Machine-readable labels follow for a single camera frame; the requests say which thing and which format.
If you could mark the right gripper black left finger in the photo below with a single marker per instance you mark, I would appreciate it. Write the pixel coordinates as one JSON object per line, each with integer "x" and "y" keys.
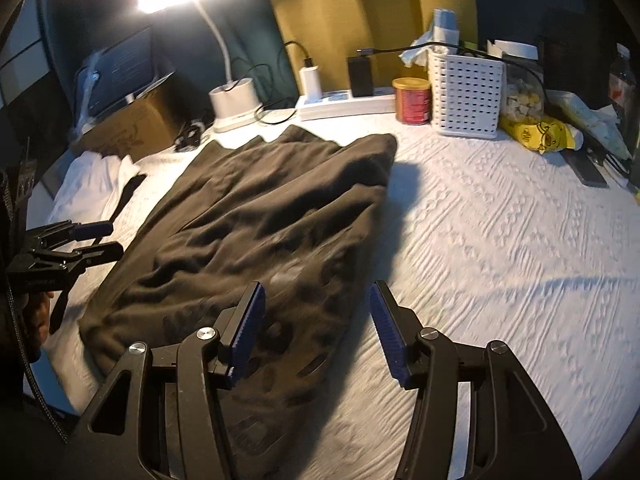
{"x": 158, "y": 414}

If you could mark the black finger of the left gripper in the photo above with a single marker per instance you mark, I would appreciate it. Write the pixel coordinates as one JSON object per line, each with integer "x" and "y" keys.
{"x": 82, "y": 232}
{"x": 95, "y": 253}

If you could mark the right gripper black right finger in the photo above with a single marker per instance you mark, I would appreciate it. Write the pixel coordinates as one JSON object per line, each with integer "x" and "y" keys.
{"x": 513, "y": 433}

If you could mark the dark brown t-shirt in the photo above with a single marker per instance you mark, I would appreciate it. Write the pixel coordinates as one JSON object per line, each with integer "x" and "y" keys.
{"x": 298, "y": 215}

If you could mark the white garment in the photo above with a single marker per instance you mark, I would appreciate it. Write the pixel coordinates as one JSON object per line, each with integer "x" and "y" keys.
{"x": 92, "y": 188}

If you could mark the brown cardboard box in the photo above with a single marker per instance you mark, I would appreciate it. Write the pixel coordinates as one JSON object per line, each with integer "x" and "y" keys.
{"x": 146, "y": 126}

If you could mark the white usb charger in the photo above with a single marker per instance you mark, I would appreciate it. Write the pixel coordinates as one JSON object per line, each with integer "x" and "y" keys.
{"x": 309, "y": 76}

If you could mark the white power strip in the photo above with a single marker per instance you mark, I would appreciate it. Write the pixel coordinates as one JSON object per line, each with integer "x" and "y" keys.
{"x": 342, "y": 103}

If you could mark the black phone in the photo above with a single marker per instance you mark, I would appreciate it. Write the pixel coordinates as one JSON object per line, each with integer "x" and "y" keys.
{"x": 586, "y": 171}

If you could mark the yellow snack bag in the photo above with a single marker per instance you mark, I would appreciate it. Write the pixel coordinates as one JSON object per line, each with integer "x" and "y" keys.
{"x": 549, "y": 135}

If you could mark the black power adapter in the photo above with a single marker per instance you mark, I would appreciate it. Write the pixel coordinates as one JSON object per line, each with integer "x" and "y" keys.
{"x": 360, "y": 76}

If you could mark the white crumpled plastic bag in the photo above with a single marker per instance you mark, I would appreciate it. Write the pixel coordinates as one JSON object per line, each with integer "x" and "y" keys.
{"x": 601, "y": 126}

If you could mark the red round tin can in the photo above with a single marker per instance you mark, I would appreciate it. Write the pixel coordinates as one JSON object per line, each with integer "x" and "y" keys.
{"x": 413, "y": 100}

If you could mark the clear jar white lid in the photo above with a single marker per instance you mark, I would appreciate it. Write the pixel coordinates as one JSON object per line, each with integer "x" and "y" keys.
{"x": 522, "y": 96}

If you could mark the white perforated plastic basket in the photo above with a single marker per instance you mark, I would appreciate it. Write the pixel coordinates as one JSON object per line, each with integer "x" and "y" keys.
{"x": 466, "y": 94}

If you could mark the plastic water bottle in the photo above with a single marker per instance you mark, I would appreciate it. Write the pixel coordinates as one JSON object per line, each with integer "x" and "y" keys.
{"x": 622, "y": 85}

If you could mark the blue white spray bottle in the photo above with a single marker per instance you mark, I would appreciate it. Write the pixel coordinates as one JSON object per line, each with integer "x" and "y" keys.
{"x": 442, "y": 36}

